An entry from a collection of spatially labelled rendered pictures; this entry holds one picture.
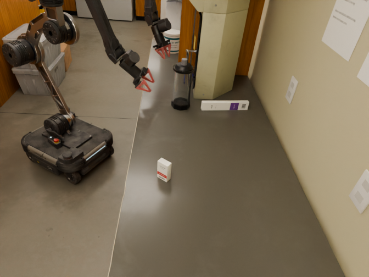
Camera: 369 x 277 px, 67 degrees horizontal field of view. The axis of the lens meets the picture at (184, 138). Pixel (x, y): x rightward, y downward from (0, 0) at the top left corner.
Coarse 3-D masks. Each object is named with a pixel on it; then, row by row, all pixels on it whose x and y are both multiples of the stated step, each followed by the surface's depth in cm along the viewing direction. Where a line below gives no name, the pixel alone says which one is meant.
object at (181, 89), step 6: (174, 66) 141; (192, 66) 143; (174, 72) 142; (186, 72) 137; (174, 78) 143; (180, 78) 140; (186, 78) 140; (174, 84) 145; (180, 84) 142; (186, 84) 142; (174, 90) 146; (180, 90) 144; (186, 90) 144; (174, 96) 148; (180, 96) 146; (186, 96) 147; (174, 102) 150; (180, 102) 148; (186, 102) 149
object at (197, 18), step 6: (198, 12) 145; (198, 18) 143; (198, 24) 141; (198, 30) 140; (198, 36) 141; (198, 42) 143; (192, 48) 172; (192, 54) 170; (192, 60) 168; (192, 78) 161; (192, 84) 159
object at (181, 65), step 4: (184, 60) 137; (176, 64) 140; (180, 64) 140; (184, 64) 139; (188, 64) 140; (176, 68) 138; (180, 68) 137; (184, 68) 137; (188, 68) 138; (192, 68) 140
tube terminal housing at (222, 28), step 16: (208, 0) 131; (224, 0) 131; (240, 0) 138; (208, 16) 135; (224, 16) 135; (240, 16) 144; (208, 32) 140; (224, 32) 141; (240, 32) 151; (208, 48) 145; (224, 48) 147; (240, 48) 159; (208, 64) 150; (224, 64) 155; (208, 80) 155; (224, 80) 163; (208, 96) 162
